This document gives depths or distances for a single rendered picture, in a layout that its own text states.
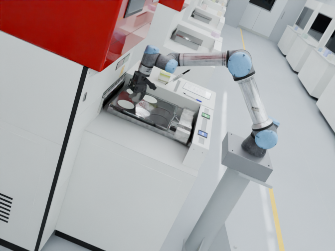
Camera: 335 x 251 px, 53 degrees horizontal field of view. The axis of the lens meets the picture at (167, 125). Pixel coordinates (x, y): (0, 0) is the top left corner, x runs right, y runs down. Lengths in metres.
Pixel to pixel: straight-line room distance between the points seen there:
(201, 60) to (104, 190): 0.90
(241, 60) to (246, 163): 0.59
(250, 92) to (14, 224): 1.43
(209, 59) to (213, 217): 1.02
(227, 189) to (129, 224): 0.63
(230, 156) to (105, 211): 0.77
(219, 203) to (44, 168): 1.09
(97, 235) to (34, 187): 0.54
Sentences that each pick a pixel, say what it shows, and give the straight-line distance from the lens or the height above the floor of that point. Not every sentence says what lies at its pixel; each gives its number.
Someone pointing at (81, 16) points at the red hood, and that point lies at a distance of 1.38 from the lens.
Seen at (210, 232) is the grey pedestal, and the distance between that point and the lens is 2.35.
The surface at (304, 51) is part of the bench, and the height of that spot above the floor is 0.68.
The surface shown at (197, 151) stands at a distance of 1.73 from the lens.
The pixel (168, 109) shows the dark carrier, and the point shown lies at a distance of 2.10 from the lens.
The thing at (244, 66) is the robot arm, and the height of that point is 1.38.
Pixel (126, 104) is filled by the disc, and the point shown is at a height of 0.90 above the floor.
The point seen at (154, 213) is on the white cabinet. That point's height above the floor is 0.49.
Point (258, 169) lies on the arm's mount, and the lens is 1.97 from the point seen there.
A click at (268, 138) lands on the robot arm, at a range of 1.83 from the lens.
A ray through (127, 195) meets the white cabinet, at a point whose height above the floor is 0.54.
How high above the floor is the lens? 1.74
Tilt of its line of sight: 26 degrees down
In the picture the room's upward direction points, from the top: 23 degrees clockwise
